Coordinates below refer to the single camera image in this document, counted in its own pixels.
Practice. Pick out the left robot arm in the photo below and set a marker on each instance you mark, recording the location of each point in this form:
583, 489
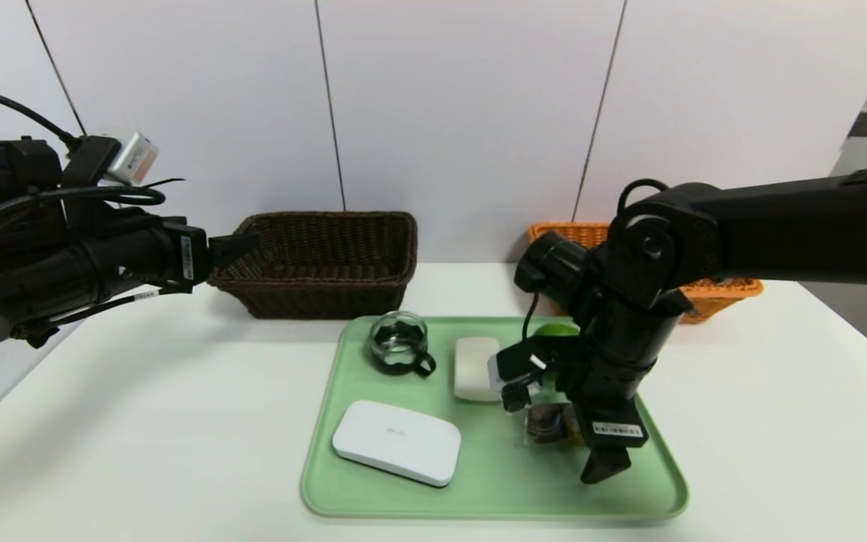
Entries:
27, 286

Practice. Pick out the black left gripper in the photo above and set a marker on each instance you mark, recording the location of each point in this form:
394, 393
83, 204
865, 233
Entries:
188, 257

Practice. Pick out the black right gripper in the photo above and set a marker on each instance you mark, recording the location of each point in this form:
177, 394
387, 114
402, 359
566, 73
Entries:
617, 430

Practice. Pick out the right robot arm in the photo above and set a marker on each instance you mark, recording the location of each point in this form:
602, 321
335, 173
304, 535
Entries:
780, 226

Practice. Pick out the dark wall fixture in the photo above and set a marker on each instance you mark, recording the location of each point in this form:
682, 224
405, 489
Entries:
861, 126

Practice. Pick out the light green plastic tray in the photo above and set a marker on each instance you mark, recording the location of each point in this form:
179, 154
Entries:
494, 482

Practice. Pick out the orange wicker basket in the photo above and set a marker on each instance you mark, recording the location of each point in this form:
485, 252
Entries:
719, 297

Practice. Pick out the white rectangular box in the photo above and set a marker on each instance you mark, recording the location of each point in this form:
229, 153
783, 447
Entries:
396, 440

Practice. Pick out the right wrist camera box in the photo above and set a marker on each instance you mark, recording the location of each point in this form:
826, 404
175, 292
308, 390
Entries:
512, 365

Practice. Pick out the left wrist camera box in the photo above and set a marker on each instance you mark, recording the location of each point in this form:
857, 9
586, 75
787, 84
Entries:
135, 158

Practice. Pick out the dark brown wicker basket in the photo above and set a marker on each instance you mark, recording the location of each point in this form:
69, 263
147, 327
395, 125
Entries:
328, 293

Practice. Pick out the chocolate ball pack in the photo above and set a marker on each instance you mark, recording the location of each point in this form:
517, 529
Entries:
546, 423

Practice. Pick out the white soap bar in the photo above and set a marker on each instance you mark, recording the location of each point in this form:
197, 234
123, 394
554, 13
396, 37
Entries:
471, 369

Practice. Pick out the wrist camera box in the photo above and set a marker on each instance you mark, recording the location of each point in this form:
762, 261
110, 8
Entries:
512, 365
135, 158

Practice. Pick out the green lime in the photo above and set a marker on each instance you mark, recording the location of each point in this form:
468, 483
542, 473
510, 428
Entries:
556, 329

